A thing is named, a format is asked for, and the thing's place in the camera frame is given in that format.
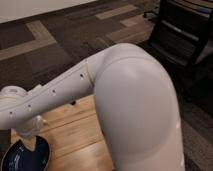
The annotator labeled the dark blue ceramic bowl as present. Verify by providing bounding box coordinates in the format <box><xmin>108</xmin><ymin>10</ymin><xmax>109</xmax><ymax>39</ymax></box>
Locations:
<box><xmin>0</xmin><ymin>136</ymin><xmax>51</xmax><ymax>171</ymax></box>

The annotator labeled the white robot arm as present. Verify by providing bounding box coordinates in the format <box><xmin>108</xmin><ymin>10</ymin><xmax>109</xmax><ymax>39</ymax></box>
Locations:
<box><xmin>0</xmin><ymin>43</ymin><xmax>185</xmax><ymax>171</ymax></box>

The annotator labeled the black office chair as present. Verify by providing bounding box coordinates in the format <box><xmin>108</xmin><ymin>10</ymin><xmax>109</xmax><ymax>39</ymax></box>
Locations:
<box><xmin>143</xmin><ymin>0</ymin><xmax>213</xmax><ymax>101</ymax></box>

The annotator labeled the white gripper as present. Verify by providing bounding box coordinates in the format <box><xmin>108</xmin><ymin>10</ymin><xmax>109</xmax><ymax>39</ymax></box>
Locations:
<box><xmin>15</xmin><ymin>115</ymin><xmax>44</xmax><ymax>138</ymax></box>

